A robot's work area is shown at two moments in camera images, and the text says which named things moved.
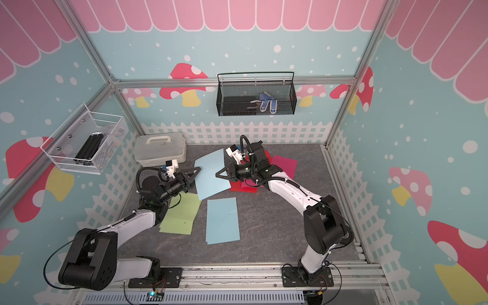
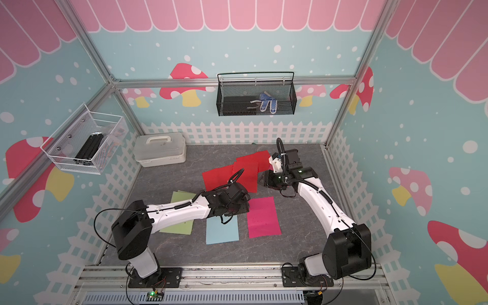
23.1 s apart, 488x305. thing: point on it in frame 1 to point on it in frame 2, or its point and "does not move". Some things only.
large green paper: [181, 213] does not move
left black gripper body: [180, 179] to [241, 207]
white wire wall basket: [84, 143] does not move
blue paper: [206, 182] to [217, 232]
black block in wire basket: [89, 149] does not move
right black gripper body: [242, 171] to [277, 181]
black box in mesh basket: [239, 105] does not move
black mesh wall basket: [256, 98] does not move
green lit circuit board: [154, 296] does not move
